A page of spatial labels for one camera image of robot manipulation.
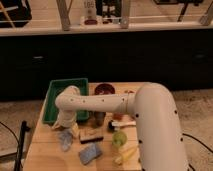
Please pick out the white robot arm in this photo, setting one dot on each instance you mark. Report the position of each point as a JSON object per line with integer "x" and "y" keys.
{"x": 158, "y": 127}

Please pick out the blue grey sponge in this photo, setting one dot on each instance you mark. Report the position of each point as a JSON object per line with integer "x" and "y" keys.
{"x": 89, "y": 153}

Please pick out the red small toy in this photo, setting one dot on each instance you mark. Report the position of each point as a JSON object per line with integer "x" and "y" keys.
{"x": 117, "y": 116}

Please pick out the dark brown cup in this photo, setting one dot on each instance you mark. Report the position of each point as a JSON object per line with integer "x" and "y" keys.
{"x": 99, "y": 118}

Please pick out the wooden black brush block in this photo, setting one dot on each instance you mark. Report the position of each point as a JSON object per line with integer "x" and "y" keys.
{"x": 91, "y": 135}

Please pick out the yellow corn toy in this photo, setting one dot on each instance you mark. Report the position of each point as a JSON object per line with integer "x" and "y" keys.
{"x": 125, "y": 155}

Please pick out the white sign with number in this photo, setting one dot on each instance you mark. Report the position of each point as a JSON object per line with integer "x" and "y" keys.
{"x": 90, "y": 12}

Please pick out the dark red bowl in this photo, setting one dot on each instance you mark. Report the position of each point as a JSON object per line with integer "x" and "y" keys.
{"x": 104, "y": 88}

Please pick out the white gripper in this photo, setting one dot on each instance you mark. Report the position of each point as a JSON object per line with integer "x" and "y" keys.
{"x": 65, "y": 119}

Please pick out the green plastic tray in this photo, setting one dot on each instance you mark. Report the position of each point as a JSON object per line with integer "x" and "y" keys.
{"x": 55, "y": 88}

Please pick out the black white brush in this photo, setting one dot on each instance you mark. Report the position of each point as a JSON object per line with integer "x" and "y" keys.
{"x": 116, "y": 125}

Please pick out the black pole stand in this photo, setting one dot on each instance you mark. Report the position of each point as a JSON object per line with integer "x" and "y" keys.
{"x": 23, "y": 130}

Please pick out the grey blue towel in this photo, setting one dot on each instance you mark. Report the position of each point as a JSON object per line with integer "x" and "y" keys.
{"x": 65, "y": 138}

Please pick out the black cabinet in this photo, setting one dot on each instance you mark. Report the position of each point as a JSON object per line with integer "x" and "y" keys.
{"x": 178, "y": 59}

